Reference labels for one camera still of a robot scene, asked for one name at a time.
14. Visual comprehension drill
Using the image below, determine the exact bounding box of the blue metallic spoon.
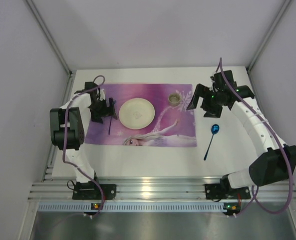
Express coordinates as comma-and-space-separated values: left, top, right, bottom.
203, 124, 220, 161

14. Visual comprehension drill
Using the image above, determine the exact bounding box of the white round plate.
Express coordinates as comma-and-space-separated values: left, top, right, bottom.
118, 98, 155, 130

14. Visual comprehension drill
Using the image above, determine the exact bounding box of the beige speckled cup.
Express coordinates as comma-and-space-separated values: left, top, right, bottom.
168, 93, 181, 107

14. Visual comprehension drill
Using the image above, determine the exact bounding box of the purple princess cloth placemat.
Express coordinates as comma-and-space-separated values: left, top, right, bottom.
85, 83, 197, 147

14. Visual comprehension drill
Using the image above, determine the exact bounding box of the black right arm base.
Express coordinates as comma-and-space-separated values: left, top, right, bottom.
204, 183, 251, 202

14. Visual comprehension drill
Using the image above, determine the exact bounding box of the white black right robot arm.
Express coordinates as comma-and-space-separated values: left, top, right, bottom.
187, 70, 296, 195

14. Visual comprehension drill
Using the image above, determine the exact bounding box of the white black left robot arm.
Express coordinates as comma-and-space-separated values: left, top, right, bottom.
50, 81, 117, 184

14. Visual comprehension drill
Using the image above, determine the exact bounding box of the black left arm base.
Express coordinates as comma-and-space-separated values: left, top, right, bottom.
72, 182, 116, 200

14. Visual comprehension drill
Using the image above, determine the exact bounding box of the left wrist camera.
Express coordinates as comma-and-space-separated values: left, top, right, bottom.
99, 89, 106, 101

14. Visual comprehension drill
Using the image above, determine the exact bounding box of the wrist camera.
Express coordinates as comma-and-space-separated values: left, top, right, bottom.
99, 89, 106, 101
210, 72, 218, 79

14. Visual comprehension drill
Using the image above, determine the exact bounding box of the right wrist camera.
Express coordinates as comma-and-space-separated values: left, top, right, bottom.
210, 72, 218, 79

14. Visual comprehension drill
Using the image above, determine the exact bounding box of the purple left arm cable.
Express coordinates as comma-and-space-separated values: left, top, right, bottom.
62, 74, 106, 218

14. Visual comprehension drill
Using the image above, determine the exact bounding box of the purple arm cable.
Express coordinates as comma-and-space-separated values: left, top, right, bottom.
62, 74, 106, 218
216, 57, 295, 216

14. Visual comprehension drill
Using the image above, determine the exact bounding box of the aluminium mounting rail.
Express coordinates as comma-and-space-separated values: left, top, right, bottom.
27, 176, 296, 201

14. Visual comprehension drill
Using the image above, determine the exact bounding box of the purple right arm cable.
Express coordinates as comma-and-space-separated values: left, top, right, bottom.
216, 57, 295, 216

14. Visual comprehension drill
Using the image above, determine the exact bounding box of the slotted grey cable duct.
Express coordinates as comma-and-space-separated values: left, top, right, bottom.
37, 201, 241, 213

